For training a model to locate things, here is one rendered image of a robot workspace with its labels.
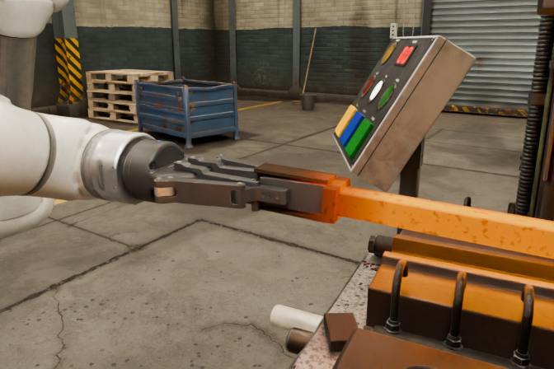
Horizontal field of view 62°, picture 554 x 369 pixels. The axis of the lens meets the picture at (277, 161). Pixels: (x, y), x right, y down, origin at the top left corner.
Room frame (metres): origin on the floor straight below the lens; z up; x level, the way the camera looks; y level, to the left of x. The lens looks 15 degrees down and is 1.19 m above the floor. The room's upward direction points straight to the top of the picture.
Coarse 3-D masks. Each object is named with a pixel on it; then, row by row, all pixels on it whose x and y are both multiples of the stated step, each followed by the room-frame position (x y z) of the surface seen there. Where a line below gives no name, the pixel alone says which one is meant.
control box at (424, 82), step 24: (408, 48) 0.93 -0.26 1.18; (432, 48) 0.80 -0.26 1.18; (456, 48) 0.80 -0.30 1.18; (384, 72) 1.01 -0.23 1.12; (408, 72) 0.83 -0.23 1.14; (432, 72) 0.80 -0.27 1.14; (456, 72) 0.80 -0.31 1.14; (360, 96) 1.09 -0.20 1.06; (408, 96) 0.80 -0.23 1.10; (432, 96) 0.80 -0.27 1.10; (384, 120) 0.80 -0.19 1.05; (408, 120) 0.80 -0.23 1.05; (432, 120) 0.80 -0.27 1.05; (384, 144) 0.80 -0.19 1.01; (408, 144) 0.80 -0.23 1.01; (360, 168) 0.80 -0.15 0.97; (384, 168) 0.80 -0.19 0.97
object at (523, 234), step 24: (264, 168) 0.46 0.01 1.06; (288, 168) 0.46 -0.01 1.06; (336, 192) 0.41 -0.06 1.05; (360, 192) 0.42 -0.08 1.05; (384, 192) 0.42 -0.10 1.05; (312, 216) 0.43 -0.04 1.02; (336, 216) 0.42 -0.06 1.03; (360, 216) 0.41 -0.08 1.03; (384, 216) 0.40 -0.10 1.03; (408, 216) 0.39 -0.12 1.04; (432, 216) 0.38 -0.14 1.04; (456, 216) 0.37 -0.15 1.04; (480, 216) 0.37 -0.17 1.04; (504, 216) 0.37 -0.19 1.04; (480, 240) 0.36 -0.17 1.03; (504, 240) 0.35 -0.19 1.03; (528, 240) 0.34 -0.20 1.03; (552, 240) 0.34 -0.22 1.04
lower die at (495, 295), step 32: (384, 256) 0.38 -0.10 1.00; (512, 256) 0.38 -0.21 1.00; (384, 288) 0.34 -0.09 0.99; (416, 288) 0.34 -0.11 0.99; (448, 288) 0.34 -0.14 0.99; (480, 288) 0.34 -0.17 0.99; (512, 288) 0.34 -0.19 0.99; (544, 288) 0.33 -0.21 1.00; (384, 320) 0.33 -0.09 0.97; (416, 320) 0.32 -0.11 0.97; (448, 320) 0.31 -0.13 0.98; (480, 320) 0.30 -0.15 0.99; (512, 320) 0.29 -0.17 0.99; (544, 320) 0.29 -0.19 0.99; (512, 352) 0.29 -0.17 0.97; (544, 352) 0.28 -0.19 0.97
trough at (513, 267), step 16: (400, 240) 0.42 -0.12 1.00; (416, 256) 0.41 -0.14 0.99; (432, 256) 0.41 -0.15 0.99; (448, 256) 0.40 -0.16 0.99; (464, 256) 0.39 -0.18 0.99; (480, 256) 0.39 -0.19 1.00; (496, 256) 0.38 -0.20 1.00; (496, 272) 0.38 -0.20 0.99; (512, 272) 0.38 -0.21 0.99; (528, 272) 0.37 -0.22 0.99; (544, 272) 0.37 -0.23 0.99
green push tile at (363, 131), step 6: (366, 120) 0.88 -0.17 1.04; (360, 126) 0.89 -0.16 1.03; (366, 126) 0.85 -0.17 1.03; (372, 126) 0.84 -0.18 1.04; (360, 132) 0.87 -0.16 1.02; (366, 132) 0.84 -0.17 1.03; (354, 138) 0.88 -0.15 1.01; (360, 138) 0.84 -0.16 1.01; (348, 144) 0.90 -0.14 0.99; (354, 144) 0.85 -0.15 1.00; (360, 144) 0.84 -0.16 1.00; (348, 150) 0.87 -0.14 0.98; (354, 150) 0.84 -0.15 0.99
